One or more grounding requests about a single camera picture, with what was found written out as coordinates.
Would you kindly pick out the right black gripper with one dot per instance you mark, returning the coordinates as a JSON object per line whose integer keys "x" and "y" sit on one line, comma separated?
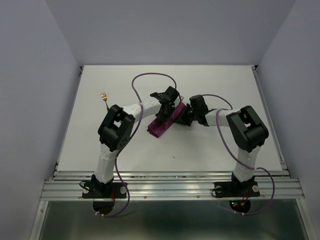
{"x": 182, "y": 119}

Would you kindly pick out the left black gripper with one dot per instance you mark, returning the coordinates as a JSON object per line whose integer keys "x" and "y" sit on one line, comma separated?
{"x": 164, "y": 118}

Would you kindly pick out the purple cloth napkin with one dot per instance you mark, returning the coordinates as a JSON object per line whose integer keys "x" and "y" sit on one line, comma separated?
{"x": 157, "y": 128}

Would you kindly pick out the gold fork dark handle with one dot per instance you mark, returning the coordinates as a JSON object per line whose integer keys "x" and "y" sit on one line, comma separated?
{"x": 105, "y": 99}

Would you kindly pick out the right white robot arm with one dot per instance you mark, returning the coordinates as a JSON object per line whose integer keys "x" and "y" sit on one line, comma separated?
{"x": 249, "y": 134}

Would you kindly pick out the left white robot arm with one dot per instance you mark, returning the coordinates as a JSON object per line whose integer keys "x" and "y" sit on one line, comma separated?
{"x": 115, "y": 132}

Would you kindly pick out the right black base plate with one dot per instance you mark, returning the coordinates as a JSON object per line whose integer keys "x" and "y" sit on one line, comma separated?
{"x": 229, "y": 189}

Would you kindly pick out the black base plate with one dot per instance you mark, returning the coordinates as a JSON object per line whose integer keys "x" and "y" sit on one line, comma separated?
{"x": 115, "y": 190}
{"x": 229, "y": 189}

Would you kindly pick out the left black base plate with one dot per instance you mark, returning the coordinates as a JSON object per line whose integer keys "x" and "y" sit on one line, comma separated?
{"x": 115, "y": 190}

